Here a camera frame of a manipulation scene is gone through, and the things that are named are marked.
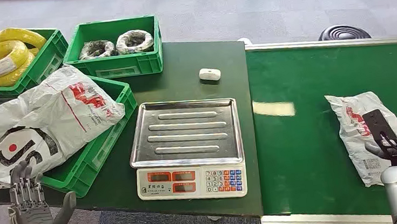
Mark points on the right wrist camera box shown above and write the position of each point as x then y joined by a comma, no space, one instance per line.
379,126

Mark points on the small white red-print package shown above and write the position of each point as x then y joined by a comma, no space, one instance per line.
355,137

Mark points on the small white object behind table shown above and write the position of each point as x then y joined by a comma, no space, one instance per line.
244,41

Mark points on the large white package black logo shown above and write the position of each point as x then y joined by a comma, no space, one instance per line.
52,120

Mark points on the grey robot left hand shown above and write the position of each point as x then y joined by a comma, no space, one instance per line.
32,222

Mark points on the green conveyor belt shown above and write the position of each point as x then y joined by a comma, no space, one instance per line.
301,134

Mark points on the electronic scale with steel tray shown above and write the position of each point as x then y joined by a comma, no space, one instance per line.
186,141

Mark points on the black ribbed round object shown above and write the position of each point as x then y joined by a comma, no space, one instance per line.
344,32

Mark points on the small white plastic device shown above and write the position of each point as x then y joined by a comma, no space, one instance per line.
210,74

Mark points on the green crate holding packages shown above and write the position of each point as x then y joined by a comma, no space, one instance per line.
94,156

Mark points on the green crate holding yellow coils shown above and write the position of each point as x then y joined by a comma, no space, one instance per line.
43,63

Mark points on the green crate holding black coils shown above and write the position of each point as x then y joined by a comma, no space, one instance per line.
115,62

